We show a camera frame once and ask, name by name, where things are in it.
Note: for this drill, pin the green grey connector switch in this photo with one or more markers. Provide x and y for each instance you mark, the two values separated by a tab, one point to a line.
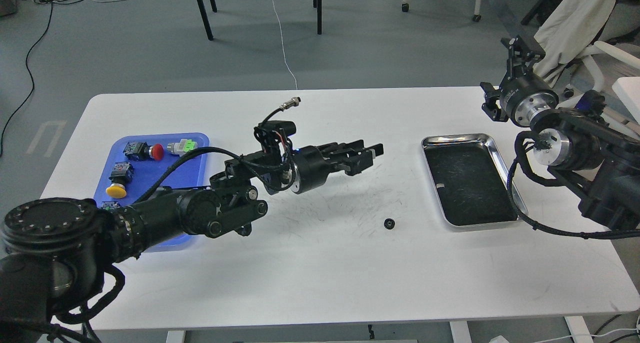
181	147

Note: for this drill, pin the blue plastic tray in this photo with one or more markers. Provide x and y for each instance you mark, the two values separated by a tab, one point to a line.
150	173

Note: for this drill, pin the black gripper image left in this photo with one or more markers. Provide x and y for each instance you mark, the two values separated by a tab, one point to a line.
309	167

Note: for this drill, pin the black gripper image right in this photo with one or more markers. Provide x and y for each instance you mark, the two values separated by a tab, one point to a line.
522	94

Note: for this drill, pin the green push button switch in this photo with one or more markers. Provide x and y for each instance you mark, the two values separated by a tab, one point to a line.
109	205

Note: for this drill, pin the yellow push button switch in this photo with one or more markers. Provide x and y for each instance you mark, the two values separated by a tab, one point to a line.
120	176

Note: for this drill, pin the white chair with beige cloth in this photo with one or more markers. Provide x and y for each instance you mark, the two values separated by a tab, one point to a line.
569	31

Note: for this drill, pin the red push button switch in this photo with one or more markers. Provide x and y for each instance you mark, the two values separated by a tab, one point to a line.
139	151

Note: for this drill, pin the silver metal tray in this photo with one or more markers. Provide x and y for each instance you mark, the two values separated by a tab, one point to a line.
469	177

